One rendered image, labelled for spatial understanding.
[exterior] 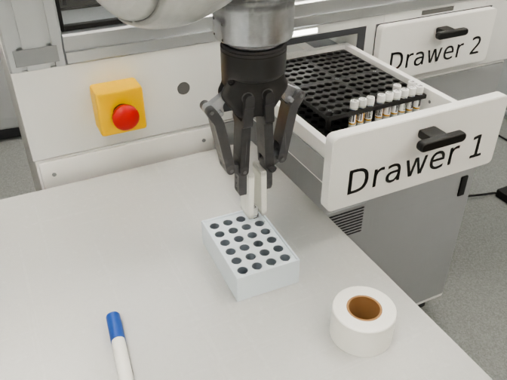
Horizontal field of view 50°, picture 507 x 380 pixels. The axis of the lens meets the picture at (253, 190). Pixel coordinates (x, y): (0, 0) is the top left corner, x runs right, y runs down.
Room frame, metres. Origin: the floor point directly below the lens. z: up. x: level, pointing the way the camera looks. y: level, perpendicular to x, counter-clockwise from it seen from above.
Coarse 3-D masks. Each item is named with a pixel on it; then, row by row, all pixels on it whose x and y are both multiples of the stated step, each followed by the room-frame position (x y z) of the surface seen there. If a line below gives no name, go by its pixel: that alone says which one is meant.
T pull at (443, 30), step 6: (438, 30) 1.05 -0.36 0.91; (444, 30) 1.04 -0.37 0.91; (450, 30) 1.03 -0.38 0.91; (456, 30) 1.04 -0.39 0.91; (462, 30) 1.04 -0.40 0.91; (468, 30) 1.05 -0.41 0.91; (438, 36) 1.02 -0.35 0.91; (444, 36) 1.02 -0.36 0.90; (450, 36) 1.03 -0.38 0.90; (456, 36) 1.04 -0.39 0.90
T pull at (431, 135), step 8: (424, 128) 0.64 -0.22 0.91; (432, 128) 0.63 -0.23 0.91; (424, 136) 0.62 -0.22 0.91; (432, 136) 0.61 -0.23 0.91; (440, 136) 0.61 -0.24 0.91; (448, 136) 0.61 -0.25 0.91; (456, 136) 0.62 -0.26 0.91; (464, 136) 0.62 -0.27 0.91; (416, 144) 0.60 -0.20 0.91; (424, 144) 0.59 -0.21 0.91; (432, 144) 0.60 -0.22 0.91; (440, 144) 0.60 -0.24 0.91; (448, 144) 0.61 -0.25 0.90
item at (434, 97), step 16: (320, 48) 0.99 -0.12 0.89; (336, 48) 1.00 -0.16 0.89; (352, 48) 0.99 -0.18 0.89; (384, 64) 0.91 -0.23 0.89; (416, 80) 0.84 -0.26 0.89; (432, 96) 0.79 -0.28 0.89; (448, 96) 0.77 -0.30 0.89; (304, 128) 0.67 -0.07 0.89; (304, 144) 0.66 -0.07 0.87; (320, 144) 0.63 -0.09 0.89; (304, 160) 0.66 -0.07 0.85; (320, 160) 0.63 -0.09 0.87; (320, 176) 0.62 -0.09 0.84
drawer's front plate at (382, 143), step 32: (480, 96) 0.70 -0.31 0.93; (352, 128) 0.60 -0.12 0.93; (384, 128) 0.61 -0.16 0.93; (416, 128) 0.63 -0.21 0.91; (448, 128) 0.66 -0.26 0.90; (480, 128) 0.68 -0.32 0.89; (352, 160) 0.59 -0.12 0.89; (384, 160) 0.61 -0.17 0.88; (480, 160) 0.69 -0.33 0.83; (384, 192) 0.62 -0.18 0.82
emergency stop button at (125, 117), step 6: (120, 108) 0.73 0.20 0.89; (126, 108) 0.73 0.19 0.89; (132, 108) 0.74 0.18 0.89; (114, 114) 0.73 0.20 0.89; (120, 114) 0.73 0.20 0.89; (126, 114) 0.73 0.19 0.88; (132, 114) 0.74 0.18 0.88; (138, 114) 0.74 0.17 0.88; (114, 120) 0.73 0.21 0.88; (120, 120) 0.73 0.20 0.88; (126, 120) 0.73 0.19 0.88; (132, 120) 0.73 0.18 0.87; (138, 120) 0.74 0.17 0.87; (120, 126) 0.73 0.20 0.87; (126, 126) 0.73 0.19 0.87; (132, 126) 0.73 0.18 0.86
